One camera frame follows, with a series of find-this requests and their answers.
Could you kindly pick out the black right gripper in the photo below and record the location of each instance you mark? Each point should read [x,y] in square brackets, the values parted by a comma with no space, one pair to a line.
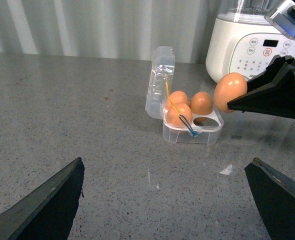
[271,92]

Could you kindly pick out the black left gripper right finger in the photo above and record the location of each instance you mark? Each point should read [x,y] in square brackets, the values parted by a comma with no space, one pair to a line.
[274,196]

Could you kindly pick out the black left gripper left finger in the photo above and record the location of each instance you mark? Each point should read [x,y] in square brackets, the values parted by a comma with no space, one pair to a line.
[48,212]

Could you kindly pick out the brown egg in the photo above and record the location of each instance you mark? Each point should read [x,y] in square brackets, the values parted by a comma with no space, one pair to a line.
[229,87]

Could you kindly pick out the clear plastic egg box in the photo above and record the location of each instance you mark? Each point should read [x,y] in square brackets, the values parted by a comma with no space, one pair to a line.
[159,89]

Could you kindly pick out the brown egg back right box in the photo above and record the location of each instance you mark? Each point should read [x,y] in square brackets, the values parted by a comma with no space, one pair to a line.
[201,103]

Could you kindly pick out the brown egg box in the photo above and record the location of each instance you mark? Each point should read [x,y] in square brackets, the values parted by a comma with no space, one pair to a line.
[178,114]
[175,98]
[201,103]

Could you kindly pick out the brown egg back left box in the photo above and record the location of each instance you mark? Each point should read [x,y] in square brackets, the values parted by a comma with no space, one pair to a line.
[175,98]

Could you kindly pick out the brown egg front left box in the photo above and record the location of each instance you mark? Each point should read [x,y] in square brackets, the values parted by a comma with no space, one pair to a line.
[178,114]

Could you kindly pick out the white soy milk maker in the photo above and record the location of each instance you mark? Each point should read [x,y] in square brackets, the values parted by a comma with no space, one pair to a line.
[243,41]

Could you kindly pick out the blue rubber band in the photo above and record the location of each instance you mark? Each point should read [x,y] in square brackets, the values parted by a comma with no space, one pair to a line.
[188,126]

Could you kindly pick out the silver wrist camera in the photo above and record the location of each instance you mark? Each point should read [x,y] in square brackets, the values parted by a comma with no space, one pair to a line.
[282,17]

